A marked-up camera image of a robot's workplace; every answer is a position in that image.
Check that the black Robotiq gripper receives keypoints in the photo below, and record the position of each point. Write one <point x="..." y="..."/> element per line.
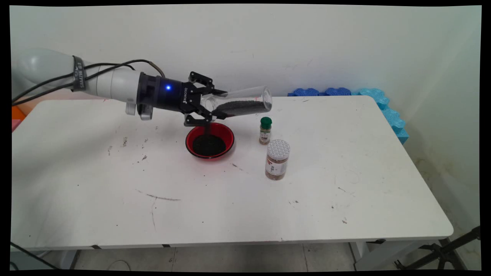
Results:
<point x="168" y="96"/>

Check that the clear jar with black seeds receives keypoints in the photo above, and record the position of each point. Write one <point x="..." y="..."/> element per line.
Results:
<point x="245" y="105"/>

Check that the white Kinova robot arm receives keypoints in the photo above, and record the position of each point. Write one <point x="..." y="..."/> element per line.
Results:
<point x="42" y="67"/>

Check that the red bowl with black seeds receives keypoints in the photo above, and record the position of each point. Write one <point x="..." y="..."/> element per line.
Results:
<point x="209" y="147"/>

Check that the green-capped spice bottle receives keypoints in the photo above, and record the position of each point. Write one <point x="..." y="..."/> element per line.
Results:
<point x="265" y="134"/>

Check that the white-lidded jar of nuts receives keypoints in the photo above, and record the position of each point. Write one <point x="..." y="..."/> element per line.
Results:
<point x="277" y="165"/>

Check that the dark blue foam tile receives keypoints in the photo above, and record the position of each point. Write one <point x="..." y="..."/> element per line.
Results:
<point x="305" y="92"/>
<point x="337" y="91"/>

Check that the orange block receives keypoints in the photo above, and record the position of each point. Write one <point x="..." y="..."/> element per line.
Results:
<point x="16" y="111"/>

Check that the light blue foam tiles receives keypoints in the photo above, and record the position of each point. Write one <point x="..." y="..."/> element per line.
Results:
<point x="387" y="111"/>

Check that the white table leg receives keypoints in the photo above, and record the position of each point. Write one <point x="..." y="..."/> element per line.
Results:
<point x="383" y="255"/>

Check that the black tripod stand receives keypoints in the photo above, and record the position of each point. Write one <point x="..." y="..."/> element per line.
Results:
<point x="445" y="253"/>

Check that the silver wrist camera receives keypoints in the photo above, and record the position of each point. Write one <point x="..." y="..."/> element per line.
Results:
<point x="145" y="112"/>

